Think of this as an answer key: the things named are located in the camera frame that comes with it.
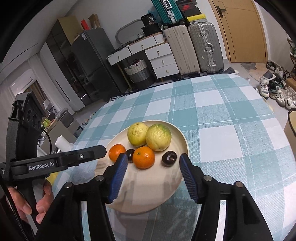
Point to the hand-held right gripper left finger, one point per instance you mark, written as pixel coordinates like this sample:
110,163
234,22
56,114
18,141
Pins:
118,178

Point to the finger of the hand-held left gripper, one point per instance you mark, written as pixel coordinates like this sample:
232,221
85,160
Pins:
87,154

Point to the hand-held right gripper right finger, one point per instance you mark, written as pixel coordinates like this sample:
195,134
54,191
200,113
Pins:
190,179

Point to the orange mandarin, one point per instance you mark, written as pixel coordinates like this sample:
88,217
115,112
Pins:
143,157
115,152

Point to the dark plum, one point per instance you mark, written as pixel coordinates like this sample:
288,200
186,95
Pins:
130,154
169,158

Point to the cream round plate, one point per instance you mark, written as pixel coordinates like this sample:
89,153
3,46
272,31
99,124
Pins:
143,187

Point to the yellow fruit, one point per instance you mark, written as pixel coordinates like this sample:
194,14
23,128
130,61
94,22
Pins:
52,178

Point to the large yellow green lemon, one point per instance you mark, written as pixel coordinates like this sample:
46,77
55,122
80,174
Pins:
158,138

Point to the person's left hand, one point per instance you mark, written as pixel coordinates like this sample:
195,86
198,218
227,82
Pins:
45,204

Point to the white paper roll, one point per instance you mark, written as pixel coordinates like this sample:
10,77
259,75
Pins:
63,143

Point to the white curtain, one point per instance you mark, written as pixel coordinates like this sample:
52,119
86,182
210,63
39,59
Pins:
5,115

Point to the grey low cabinet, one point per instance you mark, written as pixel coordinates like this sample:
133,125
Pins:
64,125

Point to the white office chair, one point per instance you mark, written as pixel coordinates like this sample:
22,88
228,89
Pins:
48,106

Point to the teal white checkered tablecloth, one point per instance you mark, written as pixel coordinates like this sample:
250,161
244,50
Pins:
219,139

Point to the striped floor rug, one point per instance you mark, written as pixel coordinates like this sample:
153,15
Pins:
120,97

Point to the white wardrobe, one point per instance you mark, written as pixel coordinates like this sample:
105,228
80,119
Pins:
54,81

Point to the dark glass cabinet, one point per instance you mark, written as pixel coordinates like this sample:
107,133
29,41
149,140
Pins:
62,64

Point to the grey refrigerator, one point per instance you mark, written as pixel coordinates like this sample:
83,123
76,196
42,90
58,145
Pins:
97,67

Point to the woven laundry basket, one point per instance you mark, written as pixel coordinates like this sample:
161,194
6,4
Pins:
137,71

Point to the beige trash bin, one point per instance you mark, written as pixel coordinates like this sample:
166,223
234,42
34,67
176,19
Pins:
291,125

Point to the grey slippers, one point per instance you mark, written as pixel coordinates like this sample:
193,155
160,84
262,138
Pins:
231,70

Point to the white drawer desk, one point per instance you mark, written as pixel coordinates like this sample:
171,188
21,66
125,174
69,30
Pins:
161,60

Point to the tan cardboard box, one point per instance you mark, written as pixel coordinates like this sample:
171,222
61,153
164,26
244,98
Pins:
69,27

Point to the grey framed oval mirror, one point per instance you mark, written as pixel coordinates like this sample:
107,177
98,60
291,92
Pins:
120,32

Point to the pile of sneakers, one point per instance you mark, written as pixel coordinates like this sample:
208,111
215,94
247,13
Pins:
277,88

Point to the grey door mat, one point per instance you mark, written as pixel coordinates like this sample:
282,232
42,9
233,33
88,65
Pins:
248,66

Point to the beige suitcase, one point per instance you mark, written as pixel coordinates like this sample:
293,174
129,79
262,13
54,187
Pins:
180,48

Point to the brown cardboard box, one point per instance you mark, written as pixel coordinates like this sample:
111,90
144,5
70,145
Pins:
94,20

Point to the silver suitcase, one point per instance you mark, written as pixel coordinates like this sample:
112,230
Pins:
204,46

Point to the small cardboard box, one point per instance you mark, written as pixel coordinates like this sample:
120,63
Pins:
291,83

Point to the black storage basket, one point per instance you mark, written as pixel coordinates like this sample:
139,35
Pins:
151,29

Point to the black printed box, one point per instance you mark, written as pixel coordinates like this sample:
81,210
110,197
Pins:
149,19

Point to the wooden door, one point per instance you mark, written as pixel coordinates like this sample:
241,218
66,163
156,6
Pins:
242,30

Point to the yellow black shoe box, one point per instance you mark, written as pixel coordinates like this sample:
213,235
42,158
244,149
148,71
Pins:
196,18

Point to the metal shoe rack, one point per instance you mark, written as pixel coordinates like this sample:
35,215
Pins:
292,53

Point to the teal suitcase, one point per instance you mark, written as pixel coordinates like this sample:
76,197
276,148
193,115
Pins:
164,9

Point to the black red shoe box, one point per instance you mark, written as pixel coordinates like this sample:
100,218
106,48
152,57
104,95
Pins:
187,7

